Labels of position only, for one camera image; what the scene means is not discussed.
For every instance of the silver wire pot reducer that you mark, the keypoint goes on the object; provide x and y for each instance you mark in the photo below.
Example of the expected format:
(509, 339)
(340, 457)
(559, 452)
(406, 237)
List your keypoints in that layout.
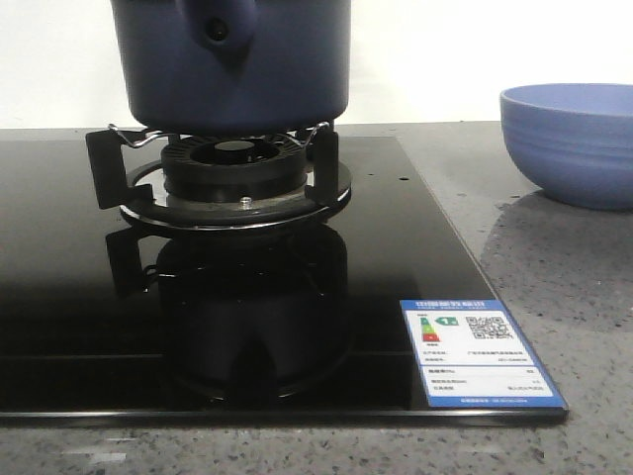
(138, 139)

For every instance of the light blue bowl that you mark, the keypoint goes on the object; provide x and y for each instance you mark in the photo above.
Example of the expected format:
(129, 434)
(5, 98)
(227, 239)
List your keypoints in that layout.
(573, 140)

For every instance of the dark blue cooking pot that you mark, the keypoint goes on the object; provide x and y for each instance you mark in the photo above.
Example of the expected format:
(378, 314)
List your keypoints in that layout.
(234, 67)

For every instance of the black right burner head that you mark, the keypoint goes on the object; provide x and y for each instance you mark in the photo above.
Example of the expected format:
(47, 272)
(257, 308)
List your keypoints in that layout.
(223, 170)

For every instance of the black right pot support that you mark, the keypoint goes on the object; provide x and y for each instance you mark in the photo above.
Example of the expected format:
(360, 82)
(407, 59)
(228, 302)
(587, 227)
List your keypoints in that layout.
(141, 194)

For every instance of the blue energy label sticker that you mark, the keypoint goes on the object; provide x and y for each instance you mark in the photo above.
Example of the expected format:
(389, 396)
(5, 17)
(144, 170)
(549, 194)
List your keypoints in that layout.
(472, 354)

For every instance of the black glass gas cooktop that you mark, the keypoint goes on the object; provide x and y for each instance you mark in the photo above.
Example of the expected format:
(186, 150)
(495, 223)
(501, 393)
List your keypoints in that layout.
(103, 323)

